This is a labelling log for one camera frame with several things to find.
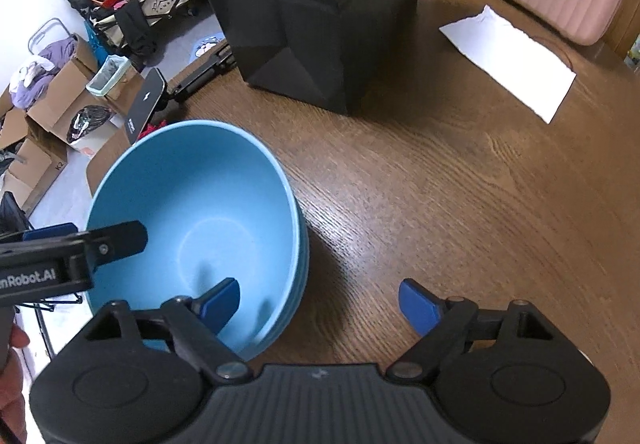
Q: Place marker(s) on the cardboard box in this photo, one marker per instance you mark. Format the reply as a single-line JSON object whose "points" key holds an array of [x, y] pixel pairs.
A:
{"points": [[35, 174], [60, 94]]}

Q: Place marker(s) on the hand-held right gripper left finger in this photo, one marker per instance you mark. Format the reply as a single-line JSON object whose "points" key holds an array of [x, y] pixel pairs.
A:
{"points": [[220, 304]]}

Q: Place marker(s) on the green plastic basket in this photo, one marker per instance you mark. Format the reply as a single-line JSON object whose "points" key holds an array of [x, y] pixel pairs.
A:
{"points": [[106, 76]]}

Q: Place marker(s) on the black paper bag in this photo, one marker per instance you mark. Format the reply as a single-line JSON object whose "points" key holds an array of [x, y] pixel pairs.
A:
{"points": [[310, 14]]}

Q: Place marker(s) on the person's left hand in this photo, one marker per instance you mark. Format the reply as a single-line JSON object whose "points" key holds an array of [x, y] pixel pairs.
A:
{"points": [[12, 399]]}

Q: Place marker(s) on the grey metal frame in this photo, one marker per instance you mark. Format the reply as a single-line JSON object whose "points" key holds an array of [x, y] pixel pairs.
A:
{"points": [[47, 26]]}

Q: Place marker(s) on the red rose flower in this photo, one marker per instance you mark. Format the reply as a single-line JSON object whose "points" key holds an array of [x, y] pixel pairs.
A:
{"points": [[152, 129]]}

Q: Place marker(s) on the purple garment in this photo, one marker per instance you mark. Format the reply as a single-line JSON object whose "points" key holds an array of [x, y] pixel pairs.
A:
{"points": [[57, 54]]}

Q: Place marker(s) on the white paper sheet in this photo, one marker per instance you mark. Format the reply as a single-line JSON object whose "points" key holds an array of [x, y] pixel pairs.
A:
{"points": [[515, 64]]}

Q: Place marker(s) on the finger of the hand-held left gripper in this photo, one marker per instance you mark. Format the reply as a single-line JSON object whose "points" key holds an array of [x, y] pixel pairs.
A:
{"points": [[120, 236], [50, 231]]}

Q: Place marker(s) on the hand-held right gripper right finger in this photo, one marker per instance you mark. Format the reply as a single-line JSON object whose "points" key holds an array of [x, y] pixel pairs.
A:
{"points": [[420, 306]]}

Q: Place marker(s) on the blue plastic crate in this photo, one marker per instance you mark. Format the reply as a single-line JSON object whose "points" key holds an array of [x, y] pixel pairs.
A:
{"points": [[100, 41]]}

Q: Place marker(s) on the black garment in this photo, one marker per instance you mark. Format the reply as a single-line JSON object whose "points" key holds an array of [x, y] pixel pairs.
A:
{"points": [[135, 29]]}

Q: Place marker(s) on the black phone holder tripod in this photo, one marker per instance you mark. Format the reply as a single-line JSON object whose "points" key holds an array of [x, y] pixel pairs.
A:
{"points": [[200, 74]]}

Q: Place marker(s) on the light blue printed pad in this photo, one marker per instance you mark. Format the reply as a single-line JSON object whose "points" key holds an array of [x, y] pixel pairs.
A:
{"points": [[205, 46]]}

